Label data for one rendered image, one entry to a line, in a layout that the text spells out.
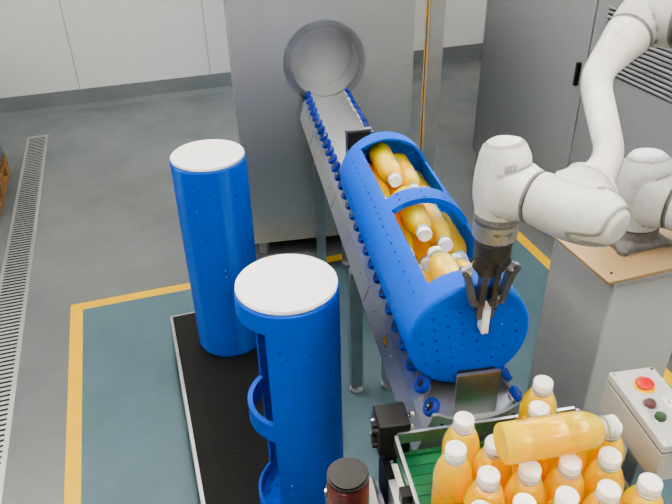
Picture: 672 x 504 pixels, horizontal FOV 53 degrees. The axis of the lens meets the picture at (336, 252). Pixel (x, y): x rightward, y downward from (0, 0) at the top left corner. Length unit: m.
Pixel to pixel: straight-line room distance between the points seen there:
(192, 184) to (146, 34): 3.93
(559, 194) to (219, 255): 1.67
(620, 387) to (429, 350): 0.40
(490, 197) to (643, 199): 0.82
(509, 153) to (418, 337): 0.48
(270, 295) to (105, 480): 1.29
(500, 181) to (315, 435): 1.04
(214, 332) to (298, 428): 1.00
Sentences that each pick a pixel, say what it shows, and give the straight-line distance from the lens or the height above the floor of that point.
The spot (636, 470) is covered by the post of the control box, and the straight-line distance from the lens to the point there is 1.58.
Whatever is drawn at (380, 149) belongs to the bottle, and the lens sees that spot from 2.13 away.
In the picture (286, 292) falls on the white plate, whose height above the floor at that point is 1.04.
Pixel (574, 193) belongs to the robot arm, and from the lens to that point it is 1.21.
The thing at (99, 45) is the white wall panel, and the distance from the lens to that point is 6.35.
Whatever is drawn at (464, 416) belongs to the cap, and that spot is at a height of 1.12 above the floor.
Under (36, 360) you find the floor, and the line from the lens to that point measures 3.44.
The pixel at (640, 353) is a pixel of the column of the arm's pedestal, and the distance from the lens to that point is 2.30.
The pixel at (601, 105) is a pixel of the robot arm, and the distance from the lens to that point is 1.40.
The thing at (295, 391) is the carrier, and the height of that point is 0.77.
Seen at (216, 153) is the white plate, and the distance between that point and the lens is 2.57.
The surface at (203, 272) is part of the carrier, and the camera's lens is 2.69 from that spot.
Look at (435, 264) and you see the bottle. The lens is 1.58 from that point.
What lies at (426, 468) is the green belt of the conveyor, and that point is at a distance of 1.52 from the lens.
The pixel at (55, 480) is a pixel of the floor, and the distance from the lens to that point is 2.87.
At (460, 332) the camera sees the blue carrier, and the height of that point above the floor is 1.11.
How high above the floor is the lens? 2.07
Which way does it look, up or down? 33 degrees down
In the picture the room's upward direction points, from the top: 1 degrees counter-clockwise
